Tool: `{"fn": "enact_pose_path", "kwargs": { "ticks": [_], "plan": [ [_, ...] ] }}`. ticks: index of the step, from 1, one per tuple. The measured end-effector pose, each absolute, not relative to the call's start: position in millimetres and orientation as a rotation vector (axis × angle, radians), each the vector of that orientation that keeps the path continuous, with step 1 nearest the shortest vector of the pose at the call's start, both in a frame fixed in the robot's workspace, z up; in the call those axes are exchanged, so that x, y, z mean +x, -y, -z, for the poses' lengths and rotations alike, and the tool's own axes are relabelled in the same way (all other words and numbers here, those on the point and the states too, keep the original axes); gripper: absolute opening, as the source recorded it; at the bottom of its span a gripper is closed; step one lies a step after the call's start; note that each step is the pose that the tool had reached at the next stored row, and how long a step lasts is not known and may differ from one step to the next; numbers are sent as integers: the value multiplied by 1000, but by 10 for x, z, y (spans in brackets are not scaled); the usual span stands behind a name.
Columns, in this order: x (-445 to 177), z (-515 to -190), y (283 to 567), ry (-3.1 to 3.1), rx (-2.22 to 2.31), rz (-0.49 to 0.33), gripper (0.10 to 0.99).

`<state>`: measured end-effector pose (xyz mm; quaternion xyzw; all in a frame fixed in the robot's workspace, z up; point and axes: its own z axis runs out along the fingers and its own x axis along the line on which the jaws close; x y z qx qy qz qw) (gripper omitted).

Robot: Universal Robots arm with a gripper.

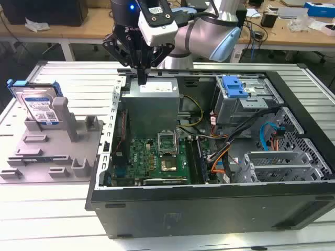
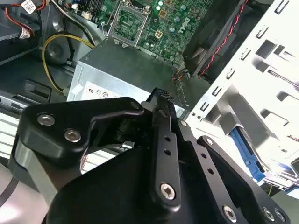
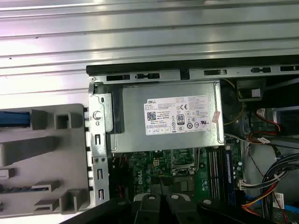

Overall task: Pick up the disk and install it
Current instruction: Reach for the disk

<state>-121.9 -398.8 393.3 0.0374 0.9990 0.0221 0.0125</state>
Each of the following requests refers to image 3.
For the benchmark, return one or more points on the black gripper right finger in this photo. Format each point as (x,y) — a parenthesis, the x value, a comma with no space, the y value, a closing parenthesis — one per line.
(180,210)

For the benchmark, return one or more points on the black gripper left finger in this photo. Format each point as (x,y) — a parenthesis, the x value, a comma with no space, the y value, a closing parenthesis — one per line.
(149,210)

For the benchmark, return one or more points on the hard disk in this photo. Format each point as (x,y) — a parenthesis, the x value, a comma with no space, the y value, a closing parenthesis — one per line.
(14,119)

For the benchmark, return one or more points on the green motherboard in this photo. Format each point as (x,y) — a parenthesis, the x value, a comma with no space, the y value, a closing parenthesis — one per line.
(142,168)

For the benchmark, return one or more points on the black RAM slot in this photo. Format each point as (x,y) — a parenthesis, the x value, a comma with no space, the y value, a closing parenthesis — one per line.
(222,175)
(211,175)
(216,175)

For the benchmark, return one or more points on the CPU socket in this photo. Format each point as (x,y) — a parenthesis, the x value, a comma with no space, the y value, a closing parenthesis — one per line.
(184,158)

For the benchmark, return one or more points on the metal locking lever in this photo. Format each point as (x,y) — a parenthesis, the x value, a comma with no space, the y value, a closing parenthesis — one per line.
(198,158)

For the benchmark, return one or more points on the RAM stick with blue label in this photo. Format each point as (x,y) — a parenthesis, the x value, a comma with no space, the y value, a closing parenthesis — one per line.
(229,175)

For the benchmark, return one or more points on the silver power supply unit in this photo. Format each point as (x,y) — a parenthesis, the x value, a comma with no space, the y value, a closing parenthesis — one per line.
(130,116)

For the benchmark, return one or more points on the grey parts rack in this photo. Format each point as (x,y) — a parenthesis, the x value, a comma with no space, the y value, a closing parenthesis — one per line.
(46,149)

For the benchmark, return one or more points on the dark RAM stick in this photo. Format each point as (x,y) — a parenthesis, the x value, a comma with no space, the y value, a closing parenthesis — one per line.
(16,188)

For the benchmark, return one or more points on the black PC case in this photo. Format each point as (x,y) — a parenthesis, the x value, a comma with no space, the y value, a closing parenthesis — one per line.
(140,69)

